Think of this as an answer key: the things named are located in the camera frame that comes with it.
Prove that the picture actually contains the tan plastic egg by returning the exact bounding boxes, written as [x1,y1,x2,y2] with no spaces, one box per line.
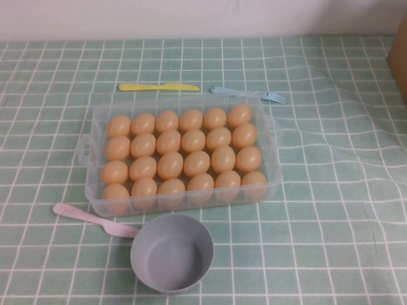
[181,129,207,153]
[241,171,268,201]
[205,126,233,151]
[130,132,157,159]
[155,110,180,133]
[157,178,186,209]
[178,109,204,133]
[130,177,158,210]
[186,173,216,205]
[156,130,182,156]
[130,112,156,136]
[214,170,242,201]
[228,104,254,128]
[231,123,259,149]
[235,146,263,173]
[104,136,131,161]
[100,160,130,185]
[156,151,184,180]
[183,150,211,177]
[203,107,228,130]
[210,146,237,173]
[106,114,132,138]
[102,183,130,214]
[128,156,158,182]

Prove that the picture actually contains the clear plastic egg box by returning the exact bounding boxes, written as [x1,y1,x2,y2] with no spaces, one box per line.
[78,94,284,219]

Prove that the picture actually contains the brown cardboard box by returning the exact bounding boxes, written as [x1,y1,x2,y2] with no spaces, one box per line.
[386,14,407,105]

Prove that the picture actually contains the yellow plastic knife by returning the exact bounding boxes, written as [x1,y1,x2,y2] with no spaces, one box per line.
[118,83,201,93]

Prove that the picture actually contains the blue plastic fork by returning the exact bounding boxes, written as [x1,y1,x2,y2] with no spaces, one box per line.
[209,86,287,105]

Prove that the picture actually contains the grey-blue round bowl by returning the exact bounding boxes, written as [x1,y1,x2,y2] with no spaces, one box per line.
[129,213,215,292]

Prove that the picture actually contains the green checked tablecloth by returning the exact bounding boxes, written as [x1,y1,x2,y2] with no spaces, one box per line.
[0,35,407,305]

